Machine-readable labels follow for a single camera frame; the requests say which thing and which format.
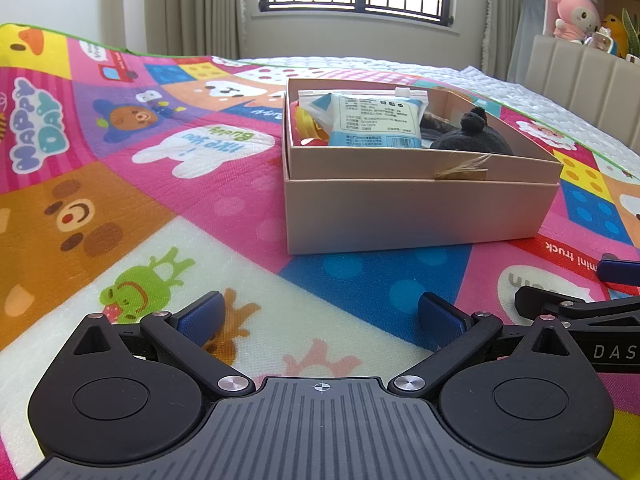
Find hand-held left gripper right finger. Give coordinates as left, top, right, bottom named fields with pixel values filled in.
left=388, top=293, right=575, bottom=397

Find black plush toy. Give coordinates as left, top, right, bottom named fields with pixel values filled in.
left=430, top=106, right=516, bottom=156

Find pink cardboard box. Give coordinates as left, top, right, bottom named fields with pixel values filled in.
left=281, top=77, right=563, bottom=256

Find small pink white toy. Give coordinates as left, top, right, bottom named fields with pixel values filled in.
left=585, top=27, right=618, bottom=56

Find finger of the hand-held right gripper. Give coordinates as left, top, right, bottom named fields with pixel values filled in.
left=515, top=285, right=588, bottom=320
left=597, top=254, right=640, bottom=288

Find beige upholstered headboard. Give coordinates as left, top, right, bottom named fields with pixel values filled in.
left=520, top=34, right=640, bottom=153

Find pink plush rabbit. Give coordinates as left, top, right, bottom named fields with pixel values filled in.
left=544, top=0, right=602, bottom=45

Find beige curtain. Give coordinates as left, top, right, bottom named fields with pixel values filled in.
left=145, top=0, right=251, bottom=58
left=480, top=0, right=548, bottom=81

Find colourful cartoon play mat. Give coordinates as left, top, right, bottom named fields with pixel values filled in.
left=0, top=22, right=640, bottom=480

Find blue wet wipes packet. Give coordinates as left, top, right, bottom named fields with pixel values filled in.
left=298, top=87, right=430, bottom=149

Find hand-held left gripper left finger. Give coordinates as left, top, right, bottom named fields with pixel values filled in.
left=67, top=291, right=256, bottom=397

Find green plant leaves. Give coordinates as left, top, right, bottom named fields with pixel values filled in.
left=621, top=7, right=640, bottom=64

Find white quilted bedspread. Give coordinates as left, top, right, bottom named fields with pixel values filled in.
left=235, top=55, right=640, bottom=161

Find yellow plush toy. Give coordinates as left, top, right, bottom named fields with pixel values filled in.
left=600, top=12, right=628, bottom=58

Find yellow toy with pink frill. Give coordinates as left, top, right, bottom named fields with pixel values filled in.
left=291, top=102, right=331, bottom=147

